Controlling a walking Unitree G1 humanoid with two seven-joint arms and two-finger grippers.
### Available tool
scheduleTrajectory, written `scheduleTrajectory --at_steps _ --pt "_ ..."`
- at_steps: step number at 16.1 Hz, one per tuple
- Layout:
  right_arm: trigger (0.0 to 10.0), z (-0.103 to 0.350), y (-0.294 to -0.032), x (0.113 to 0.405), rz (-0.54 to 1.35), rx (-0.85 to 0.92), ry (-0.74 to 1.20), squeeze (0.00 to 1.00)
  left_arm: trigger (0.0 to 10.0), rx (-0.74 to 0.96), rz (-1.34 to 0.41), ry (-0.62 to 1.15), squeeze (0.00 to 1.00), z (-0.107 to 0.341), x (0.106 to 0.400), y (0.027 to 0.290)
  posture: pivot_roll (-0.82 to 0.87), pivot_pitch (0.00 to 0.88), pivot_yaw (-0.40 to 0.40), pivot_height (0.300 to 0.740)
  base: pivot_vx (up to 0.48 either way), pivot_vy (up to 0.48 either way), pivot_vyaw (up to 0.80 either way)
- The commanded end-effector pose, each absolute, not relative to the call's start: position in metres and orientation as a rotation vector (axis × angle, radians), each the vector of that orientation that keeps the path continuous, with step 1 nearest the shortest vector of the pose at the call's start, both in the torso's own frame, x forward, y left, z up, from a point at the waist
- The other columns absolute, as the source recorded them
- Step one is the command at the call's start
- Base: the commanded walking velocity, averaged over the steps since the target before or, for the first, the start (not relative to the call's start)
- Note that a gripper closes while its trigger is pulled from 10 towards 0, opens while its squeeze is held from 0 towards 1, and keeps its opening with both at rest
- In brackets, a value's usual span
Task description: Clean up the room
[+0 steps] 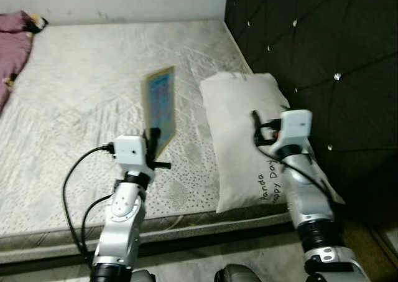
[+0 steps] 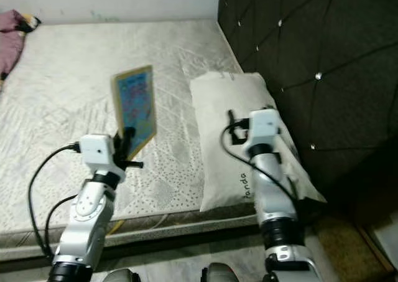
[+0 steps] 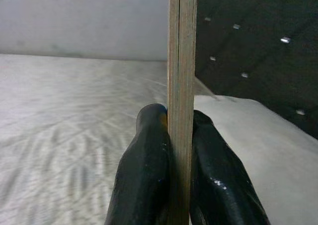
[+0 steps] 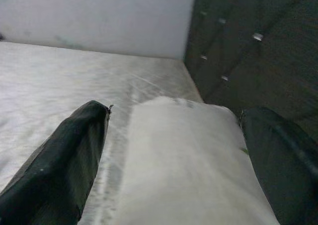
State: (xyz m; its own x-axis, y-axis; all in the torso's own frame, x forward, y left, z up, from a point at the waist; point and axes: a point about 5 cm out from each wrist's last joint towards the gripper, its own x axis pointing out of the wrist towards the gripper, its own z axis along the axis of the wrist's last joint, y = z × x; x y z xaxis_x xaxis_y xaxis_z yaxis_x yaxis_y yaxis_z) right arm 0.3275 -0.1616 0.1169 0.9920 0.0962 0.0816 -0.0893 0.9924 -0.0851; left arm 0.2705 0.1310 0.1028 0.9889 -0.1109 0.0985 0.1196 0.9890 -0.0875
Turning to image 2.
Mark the grey left robot leg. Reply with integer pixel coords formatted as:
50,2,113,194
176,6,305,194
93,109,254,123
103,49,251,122
103,268,141,282

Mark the brown floor mat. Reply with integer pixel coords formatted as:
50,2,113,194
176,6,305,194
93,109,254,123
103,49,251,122
311,214,389,282

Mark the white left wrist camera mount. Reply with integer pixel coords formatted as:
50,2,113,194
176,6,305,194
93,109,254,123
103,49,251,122
80,134,122,171

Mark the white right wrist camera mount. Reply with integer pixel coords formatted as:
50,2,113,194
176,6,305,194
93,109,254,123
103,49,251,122
249,109,280,147

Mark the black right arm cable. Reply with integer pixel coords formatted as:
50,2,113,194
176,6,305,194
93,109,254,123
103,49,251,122
221,125,299,202

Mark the grey robot leg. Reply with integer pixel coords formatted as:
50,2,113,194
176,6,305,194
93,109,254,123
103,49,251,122
103,268,141,282
202,262,240,282

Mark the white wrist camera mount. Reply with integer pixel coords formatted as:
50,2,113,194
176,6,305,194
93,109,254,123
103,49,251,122
80,134,122,171
249,109,280,147

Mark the purple cartoon mouse quilt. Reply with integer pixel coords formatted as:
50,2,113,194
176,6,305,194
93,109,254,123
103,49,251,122
0,9,41,80

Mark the black tufted headboard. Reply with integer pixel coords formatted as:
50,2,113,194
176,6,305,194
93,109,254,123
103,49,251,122
218,0,398,214

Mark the white printed pillow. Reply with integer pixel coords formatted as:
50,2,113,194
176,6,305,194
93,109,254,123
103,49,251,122
190,71,327,212

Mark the grey quilted mattress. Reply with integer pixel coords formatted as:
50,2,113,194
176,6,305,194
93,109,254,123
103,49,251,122
0,19,280,261

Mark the blue yellow children's book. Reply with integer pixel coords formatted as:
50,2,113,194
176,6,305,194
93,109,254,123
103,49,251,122
113,65,156,160

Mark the grey right robot leg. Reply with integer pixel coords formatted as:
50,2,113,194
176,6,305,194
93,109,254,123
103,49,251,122
202,262,240,282

